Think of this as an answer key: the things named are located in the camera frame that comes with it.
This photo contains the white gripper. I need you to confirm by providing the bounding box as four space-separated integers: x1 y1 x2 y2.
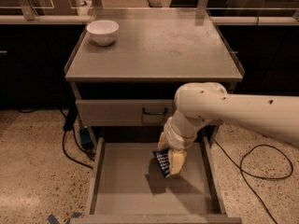
157 117 197 175

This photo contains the dark blue rxbar wrapper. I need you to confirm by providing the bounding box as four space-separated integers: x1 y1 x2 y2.
153 148 170 178

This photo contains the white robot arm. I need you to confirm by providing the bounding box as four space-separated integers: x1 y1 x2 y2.
154 82 299 177

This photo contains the open grey middle drawer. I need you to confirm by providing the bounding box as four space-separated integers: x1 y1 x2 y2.
70 140 242 224

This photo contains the closed upper grey drawer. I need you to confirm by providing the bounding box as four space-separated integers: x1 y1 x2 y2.
76 99 176 126

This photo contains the grey drawer cabinet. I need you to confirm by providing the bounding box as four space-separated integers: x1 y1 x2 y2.
65 8 244 143

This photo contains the blue power adapter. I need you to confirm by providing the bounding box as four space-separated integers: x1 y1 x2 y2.
79 128 93 147

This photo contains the blue floor tape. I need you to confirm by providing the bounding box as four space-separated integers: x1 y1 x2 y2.
47 212 82 224

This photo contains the white ceramic bowl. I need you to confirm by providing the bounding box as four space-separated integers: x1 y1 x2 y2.
87 20 120 46

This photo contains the dark background counter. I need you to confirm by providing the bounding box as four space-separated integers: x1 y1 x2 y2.
0 24 299 109

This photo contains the black drawer handle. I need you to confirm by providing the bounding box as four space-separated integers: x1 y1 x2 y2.
142 107 167 116

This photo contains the black floor cable right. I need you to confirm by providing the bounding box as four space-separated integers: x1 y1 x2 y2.
214 139 294 224

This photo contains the black floor cable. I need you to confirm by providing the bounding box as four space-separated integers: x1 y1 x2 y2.
16 107 96 170
214 139 294 224

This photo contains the black floor cable left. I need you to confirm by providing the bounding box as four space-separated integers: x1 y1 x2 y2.
16 107 96 170

